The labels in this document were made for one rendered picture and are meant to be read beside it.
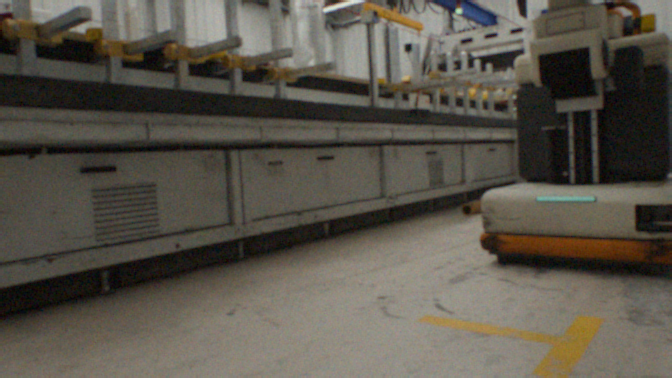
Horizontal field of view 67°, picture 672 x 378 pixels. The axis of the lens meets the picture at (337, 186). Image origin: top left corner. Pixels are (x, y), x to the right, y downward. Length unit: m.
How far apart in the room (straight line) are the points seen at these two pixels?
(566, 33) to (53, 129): 1.66
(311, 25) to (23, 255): 6.04
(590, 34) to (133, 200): 1.69
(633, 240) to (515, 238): 0.37
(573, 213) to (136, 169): 1.56
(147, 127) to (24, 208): 0.45
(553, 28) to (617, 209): 0.65
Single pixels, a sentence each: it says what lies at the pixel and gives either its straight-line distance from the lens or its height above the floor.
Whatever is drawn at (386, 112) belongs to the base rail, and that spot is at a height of 0.67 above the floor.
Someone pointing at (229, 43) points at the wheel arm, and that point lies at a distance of 1.76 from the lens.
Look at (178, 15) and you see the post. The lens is 1.93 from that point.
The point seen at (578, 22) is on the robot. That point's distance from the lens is 1.96.
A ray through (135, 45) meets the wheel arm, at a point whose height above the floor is 0.81.
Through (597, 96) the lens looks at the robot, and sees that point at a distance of 2.07.
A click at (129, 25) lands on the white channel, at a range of 2.99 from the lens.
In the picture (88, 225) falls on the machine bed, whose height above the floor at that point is 0.25.
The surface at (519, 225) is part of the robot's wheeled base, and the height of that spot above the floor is 0.15.
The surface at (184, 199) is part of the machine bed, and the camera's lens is 2.15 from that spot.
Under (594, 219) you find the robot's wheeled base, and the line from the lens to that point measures 1.85.
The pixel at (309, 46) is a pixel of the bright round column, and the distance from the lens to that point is 7.35.
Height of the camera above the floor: 0.42
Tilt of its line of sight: 3 degrees down
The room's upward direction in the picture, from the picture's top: 3 degrees counter-clockwise
